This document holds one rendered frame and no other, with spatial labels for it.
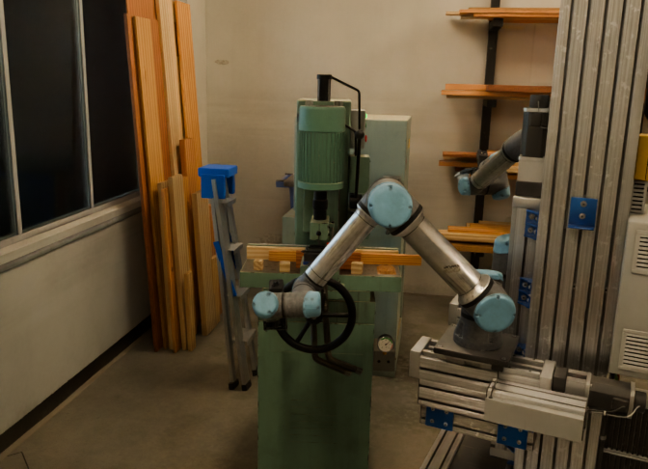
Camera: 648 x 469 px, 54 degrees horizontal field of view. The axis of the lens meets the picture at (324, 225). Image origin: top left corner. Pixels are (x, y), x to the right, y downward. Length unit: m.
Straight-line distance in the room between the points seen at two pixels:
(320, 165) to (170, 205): 1.56
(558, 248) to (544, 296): 0.16
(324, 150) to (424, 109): 2.44
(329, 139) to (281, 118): 2.54
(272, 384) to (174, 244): 1.48
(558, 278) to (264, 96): 3.25
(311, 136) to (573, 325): 1.09
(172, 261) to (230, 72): 1.75
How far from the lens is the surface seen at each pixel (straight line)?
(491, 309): 1.83
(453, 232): 4.41
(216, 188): 3.20
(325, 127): 2.35
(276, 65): 4.89
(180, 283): 3.84
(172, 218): 3.76
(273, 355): 2.49
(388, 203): 1.72
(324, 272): 1.93
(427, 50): 4.74
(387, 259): 2.52
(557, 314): 2.14
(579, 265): 2.09
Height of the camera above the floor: 1.60
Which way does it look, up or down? 13 degrees down
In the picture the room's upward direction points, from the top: 1 degrees clockwise
